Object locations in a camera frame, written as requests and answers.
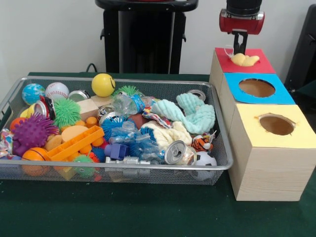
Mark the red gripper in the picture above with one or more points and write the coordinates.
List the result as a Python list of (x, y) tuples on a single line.
[(242, 23)]

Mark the yellow plush duck toy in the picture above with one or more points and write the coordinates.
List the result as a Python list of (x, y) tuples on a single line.
[(245, 60)]

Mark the mint green cloth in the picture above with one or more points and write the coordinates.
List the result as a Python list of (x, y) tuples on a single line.
[(197, 116)]

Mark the orange striped tiger plush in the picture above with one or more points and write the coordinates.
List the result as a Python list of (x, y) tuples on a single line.
[(201, 144)]

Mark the colourful polka-dot cloth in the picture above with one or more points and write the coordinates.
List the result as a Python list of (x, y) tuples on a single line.
[(158, 118)]

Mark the wooden box with three holes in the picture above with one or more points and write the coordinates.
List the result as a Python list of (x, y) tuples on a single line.
[(271, 170)]

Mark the shallow metal mesh bin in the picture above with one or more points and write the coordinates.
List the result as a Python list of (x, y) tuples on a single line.
[(172, 170)]

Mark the black flat panel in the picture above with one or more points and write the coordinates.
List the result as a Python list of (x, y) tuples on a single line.
[(303, 49)]

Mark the dark green table cloth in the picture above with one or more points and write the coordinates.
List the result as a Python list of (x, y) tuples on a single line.
[(148, 212), (309, 91)]

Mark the cream white cloth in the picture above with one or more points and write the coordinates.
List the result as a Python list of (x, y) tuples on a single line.
[(170, 135)]

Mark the black and white soccer ball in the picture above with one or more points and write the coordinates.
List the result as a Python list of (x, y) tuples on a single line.
[(206, 159)]

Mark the yellow smiley ball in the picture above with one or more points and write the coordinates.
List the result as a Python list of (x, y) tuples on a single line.
[(103, 85)]

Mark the green tentacle puffer ball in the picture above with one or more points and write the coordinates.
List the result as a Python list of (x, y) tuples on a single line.
[(66, 112)]

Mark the white baseball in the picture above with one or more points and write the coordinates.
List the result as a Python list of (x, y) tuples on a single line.
[(56, 91)]

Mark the orange plastic building block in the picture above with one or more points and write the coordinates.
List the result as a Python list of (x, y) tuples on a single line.
[(74, 142)]

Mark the blue globe ball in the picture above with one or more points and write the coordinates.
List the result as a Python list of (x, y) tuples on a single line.
[(33, 93)]

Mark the purple spiky ball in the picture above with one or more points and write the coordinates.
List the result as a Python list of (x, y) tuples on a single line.
[(32, 133)]

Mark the orange basketball toy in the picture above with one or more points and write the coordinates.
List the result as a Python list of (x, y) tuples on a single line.
[(34, 154)]

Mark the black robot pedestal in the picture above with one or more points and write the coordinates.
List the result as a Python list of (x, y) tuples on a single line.
[(148, 37)]

